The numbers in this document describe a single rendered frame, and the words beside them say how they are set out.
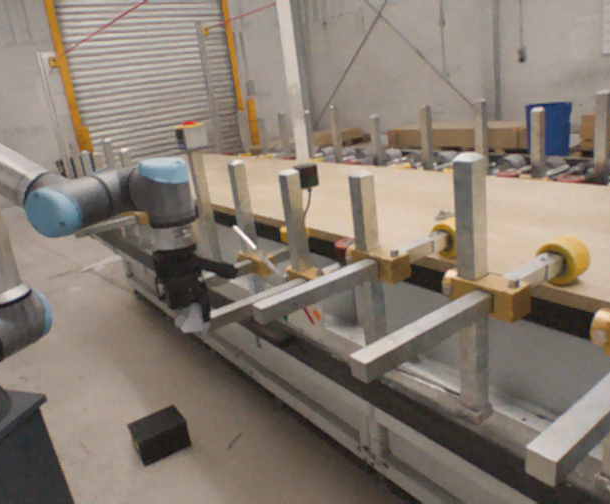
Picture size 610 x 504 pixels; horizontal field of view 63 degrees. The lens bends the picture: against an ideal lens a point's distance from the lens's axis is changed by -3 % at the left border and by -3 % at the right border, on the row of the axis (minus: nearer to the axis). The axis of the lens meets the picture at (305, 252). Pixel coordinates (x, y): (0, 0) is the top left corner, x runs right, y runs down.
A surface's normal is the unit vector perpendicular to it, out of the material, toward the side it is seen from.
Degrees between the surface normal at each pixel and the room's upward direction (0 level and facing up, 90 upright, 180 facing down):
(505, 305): 90
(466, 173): 90
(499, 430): 0
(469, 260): 90
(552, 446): 0
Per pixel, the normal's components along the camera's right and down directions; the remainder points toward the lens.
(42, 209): -0.35, 0.37
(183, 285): 0.58, 0.18
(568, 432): -0.13, -0.94
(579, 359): -0.80, 0.29
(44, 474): 0.95, -0.02
